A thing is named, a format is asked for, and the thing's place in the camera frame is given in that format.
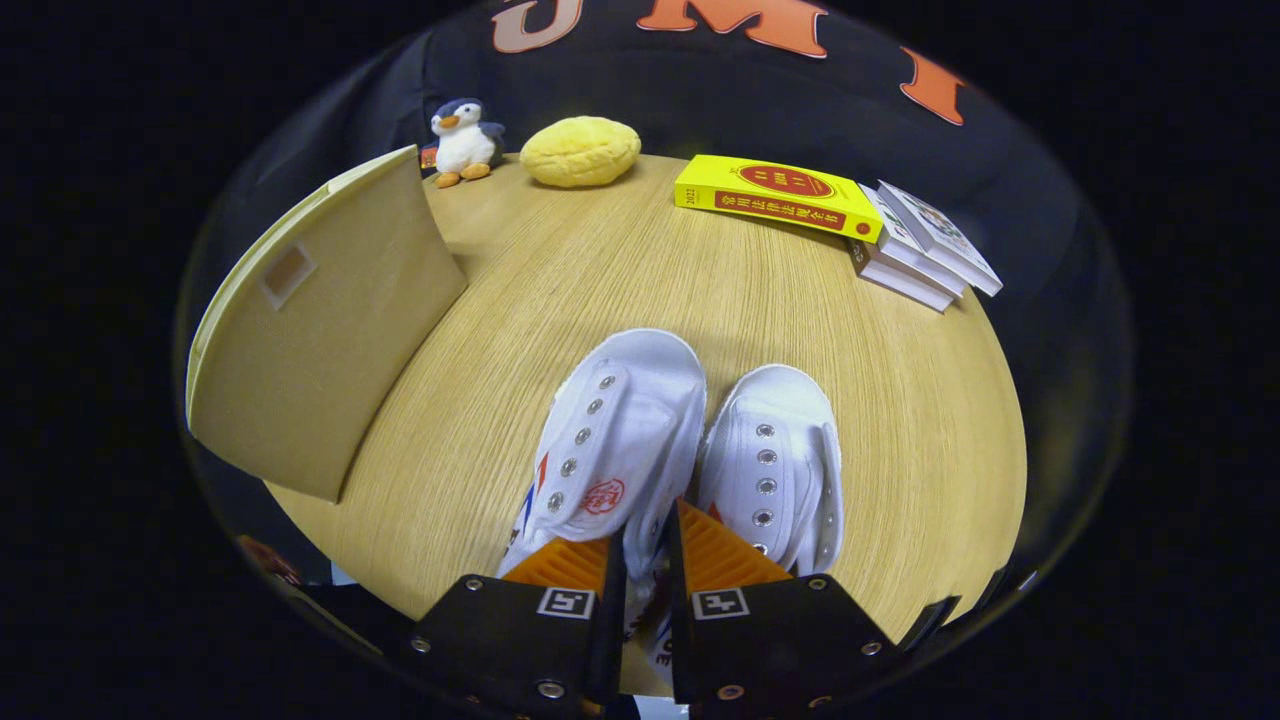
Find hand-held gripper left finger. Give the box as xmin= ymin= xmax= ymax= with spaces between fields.
xmin=410 ymin=535 xmax=629 ymax=720

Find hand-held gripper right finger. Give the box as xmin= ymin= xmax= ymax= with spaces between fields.
xmin=668 ymin=498 xmax=906 ymax=720

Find white canvas shoe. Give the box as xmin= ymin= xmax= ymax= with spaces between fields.
xmin=697 ymin=364 xmax=846 ymax=576
xmin=495 ymin=328 xmax=708 ymax=691

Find beige fabric storage box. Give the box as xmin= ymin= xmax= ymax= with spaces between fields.
xmin=185 ymin=144 xmax=469 ymax=504

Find white book floral cover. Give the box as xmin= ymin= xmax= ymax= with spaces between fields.
xmin=878 ymin=180 xmax=1004 ymax=298

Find yellow book red circle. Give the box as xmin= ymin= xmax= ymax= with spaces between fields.
xmin=673 ymin=154 xmax=885 ymax=244

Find round yellow plush toy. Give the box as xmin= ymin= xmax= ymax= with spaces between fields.
xmin=519 ymin=116 xmax=643 ymax=189

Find penguin plush toy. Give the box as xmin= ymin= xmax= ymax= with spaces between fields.
xmin=428 ymin=97 xmax=507 ymax=189

